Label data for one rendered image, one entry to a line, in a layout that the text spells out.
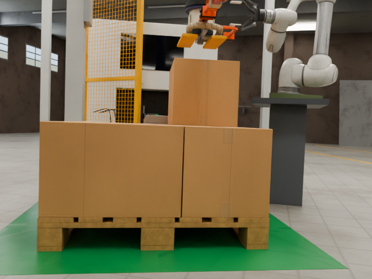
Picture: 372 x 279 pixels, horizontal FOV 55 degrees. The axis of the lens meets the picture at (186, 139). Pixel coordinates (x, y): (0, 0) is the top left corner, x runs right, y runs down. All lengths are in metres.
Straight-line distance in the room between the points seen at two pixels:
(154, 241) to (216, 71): 1.09
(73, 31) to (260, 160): 2.46
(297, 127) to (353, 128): 10.66
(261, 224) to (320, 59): 1.39
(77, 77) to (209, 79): 1.68
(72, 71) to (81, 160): 2.07
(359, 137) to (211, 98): 11.26
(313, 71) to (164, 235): 1.60
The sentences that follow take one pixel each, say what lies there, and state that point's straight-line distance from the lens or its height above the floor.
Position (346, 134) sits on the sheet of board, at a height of 0.39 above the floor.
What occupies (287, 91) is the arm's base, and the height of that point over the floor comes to 0.81.
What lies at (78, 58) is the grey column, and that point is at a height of 1.13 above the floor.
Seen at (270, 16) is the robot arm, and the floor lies 1.23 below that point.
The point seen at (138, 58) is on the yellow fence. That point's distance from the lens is 3.58.
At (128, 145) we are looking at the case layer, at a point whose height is 0.45.
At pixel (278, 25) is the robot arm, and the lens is 2.37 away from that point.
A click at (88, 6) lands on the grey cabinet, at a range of 3.62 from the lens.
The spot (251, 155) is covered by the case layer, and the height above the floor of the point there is 0.42.
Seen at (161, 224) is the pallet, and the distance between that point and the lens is 1.58.
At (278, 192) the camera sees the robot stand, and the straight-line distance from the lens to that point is 2.64.
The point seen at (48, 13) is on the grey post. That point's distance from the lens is 5.97.
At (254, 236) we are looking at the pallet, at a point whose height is 0.06.
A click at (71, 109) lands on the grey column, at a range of 3.51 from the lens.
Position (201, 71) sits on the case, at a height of 0.87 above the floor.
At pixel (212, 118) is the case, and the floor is 0.59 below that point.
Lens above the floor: 0.55
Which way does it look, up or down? 3 degrees down
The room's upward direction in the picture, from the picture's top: 2 degrees clockwise
